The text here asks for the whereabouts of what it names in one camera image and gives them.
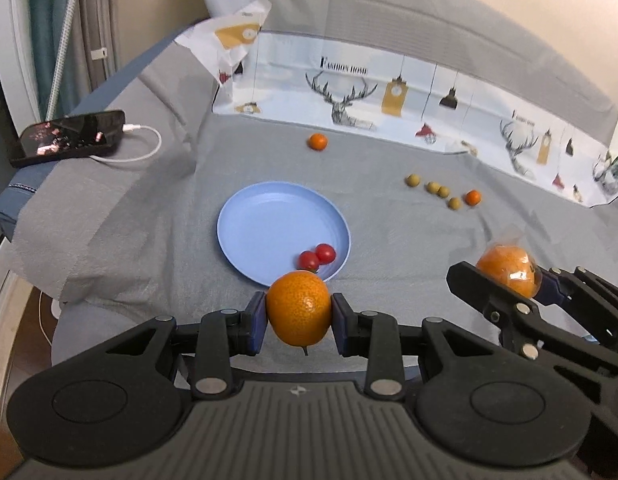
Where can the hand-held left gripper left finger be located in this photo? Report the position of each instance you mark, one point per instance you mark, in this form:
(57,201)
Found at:
(256,322)

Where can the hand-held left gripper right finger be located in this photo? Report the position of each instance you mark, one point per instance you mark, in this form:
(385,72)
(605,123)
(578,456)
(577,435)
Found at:
(341,325)

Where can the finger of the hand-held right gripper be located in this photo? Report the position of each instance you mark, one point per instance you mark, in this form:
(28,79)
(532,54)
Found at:
(464,280)
(548,286)

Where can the plastic orange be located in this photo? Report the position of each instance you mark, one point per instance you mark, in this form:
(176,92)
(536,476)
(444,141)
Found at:
(506,270)

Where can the large bare orange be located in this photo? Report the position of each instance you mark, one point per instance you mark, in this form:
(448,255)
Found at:
(299,308)

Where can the small green fruit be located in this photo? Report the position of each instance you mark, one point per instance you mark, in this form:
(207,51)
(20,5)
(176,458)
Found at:
(413,180)
(432,187)
(454,203)
(443,191)

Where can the light blue plate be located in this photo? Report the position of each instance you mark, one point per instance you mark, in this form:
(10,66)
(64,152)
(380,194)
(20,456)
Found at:
(274,225)

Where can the red cherry tomato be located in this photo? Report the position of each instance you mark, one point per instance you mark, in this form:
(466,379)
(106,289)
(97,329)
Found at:
(325,253)
(308,260)

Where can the small orange kumquat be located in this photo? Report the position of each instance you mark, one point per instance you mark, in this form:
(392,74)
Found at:
(318,141)
(472,197)

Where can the white deer print cloth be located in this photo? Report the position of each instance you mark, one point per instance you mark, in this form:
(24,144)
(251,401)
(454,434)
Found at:
(389,90)

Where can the black smartphone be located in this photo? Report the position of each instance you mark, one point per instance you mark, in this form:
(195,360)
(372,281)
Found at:
(69,136)

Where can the blue bed sheet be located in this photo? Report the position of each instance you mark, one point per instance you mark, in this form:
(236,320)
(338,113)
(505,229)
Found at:
(16,200)

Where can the grey patterned pole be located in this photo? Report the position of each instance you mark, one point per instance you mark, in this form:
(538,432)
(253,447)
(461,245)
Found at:
(64,35)

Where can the grey teal curtain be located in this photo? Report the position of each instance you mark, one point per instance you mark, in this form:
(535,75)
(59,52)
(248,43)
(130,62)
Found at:
(49,20)

